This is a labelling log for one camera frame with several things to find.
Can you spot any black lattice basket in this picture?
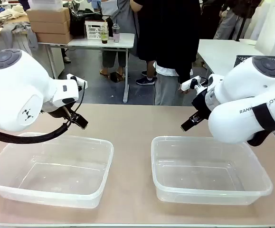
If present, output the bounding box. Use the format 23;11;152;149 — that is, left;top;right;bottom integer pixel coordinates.
236;55;275;87

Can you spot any black right arm strap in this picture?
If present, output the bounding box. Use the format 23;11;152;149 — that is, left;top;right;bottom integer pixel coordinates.
253;103;275;132

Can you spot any clear storage box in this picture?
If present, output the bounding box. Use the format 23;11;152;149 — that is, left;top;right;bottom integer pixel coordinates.
28;0;63;11

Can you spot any thin black camera cable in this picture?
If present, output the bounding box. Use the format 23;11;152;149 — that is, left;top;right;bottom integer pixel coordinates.
67;82;86;124

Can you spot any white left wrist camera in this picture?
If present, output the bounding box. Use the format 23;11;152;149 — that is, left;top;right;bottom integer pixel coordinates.
66;74;89;91

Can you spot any black bag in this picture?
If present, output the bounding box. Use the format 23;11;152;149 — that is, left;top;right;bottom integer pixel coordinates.
68;0;87;38

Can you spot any plastic cup pink drink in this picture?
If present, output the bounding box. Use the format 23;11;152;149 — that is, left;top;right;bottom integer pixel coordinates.
111;22;121;44

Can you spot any person in black shirt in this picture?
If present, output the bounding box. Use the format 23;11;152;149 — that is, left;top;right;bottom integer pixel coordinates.
132;0;201;106

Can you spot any clear plastic bin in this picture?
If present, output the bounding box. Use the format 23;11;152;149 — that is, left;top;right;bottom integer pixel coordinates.
0;132;114;209
151;135;274;206

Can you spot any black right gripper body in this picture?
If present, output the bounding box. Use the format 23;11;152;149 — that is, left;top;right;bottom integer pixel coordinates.
191;89;214;119

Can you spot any grey clothing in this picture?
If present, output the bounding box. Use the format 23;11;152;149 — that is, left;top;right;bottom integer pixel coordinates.
0;21;39;57

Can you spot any person in grey trousers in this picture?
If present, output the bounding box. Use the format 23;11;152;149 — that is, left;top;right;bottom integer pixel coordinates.
212;0;263;40

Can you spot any white lattice basket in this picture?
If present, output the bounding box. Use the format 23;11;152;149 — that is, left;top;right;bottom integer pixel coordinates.
84;20;112;40

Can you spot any plastic cup green drink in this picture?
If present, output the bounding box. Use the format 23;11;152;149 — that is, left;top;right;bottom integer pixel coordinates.
99;23;110;45

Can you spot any white cloth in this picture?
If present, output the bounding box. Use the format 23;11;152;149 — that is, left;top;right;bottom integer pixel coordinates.
0;4;28;20

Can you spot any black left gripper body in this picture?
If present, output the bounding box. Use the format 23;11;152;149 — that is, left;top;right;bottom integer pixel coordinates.
41;102;78;120

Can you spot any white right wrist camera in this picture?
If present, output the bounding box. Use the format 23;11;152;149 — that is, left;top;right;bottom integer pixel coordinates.
178;75;203;92

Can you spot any white folding table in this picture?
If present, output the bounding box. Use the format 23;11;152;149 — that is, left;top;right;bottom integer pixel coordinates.
37;32;135;104

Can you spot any black left arm cable sleeve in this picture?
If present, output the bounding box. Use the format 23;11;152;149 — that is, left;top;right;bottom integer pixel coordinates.
0;118;73;144

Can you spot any person in navy sneakers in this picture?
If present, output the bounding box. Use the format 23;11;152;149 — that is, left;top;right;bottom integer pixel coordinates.
135;59;158;86

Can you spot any person in grey shirt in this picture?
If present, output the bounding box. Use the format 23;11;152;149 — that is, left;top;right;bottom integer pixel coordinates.
99;0;138;82

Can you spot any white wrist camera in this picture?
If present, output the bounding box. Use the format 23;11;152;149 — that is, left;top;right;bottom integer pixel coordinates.
178;75;203;92
66;74;89;91

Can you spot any brown cardboard box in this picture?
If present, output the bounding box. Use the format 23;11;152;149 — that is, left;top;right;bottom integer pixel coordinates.
29;20;71;34
26;7;71;24
35;32;73;45

